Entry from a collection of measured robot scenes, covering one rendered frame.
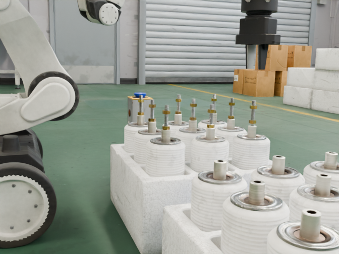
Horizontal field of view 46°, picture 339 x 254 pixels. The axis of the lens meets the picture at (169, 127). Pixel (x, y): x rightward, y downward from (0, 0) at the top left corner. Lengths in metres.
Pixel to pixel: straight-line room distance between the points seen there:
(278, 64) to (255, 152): 3.87
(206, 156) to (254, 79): 3.83
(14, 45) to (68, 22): 4.88
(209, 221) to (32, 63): 0.72
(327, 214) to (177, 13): 5.91
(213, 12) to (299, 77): 2.96
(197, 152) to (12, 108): 0.51
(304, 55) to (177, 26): 2.18
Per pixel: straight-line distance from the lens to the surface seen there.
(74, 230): 1.11
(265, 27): 1.01
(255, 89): 4.77
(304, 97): 3.93
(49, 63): 1.19
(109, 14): 1.50
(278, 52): 4.87
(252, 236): 0.58
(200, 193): 0.68
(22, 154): 1.05
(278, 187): 0.72
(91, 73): 6.10
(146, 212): 0.93
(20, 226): 1.05
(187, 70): 6.47
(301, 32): 7.59
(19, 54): 1.19
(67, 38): 6.05
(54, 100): 1.16
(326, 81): 3.74
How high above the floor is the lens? 0.46
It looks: 10 degrees down
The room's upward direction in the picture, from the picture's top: 1 degrees clockwise
